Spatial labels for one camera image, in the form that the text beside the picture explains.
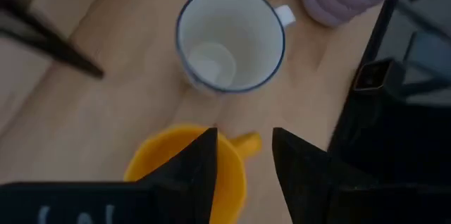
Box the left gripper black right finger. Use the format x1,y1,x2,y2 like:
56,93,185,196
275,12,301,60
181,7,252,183
272,127,333,224

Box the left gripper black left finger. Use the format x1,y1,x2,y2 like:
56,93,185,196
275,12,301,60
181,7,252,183
137,127,218,224

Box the orange mug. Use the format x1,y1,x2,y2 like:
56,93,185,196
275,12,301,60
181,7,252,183
123,123,264,224

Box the white mug blue leaf pattern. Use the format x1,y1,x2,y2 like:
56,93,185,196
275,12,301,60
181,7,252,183
175,0,297,94

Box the wooden shelf riser black legs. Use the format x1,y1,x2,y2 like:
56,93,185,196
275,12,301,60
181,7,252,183
0,0,106,80

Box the black aluminium table frame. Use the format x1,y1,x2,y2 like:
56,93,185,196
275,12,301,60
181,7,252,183
327,0,451,224

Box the small black camera box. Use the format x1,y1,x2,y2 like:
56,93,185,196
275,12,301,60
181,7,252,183
353,58,406,94

